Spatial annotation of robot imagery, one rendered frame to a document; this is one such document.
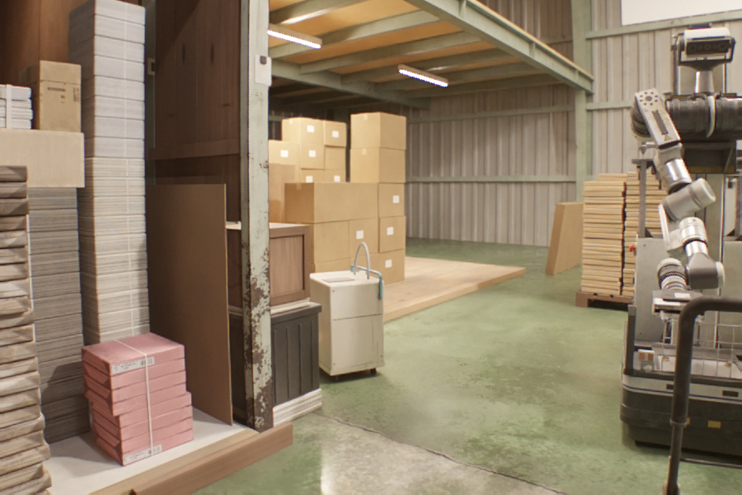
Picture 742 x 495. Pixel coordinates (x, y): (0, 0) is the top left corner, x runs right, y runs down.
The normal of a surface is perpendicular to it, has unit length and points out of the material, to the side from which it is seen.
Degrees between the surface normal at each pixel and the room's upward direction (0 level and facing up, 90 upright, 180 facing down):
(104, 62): 90
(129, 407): 90
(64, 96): 90
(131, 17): 90
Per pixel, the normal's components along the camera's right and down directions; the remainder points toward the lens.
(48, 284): 0.78, 0.04
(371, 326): 0.46, 0.05
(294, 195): -0.60, 0.04
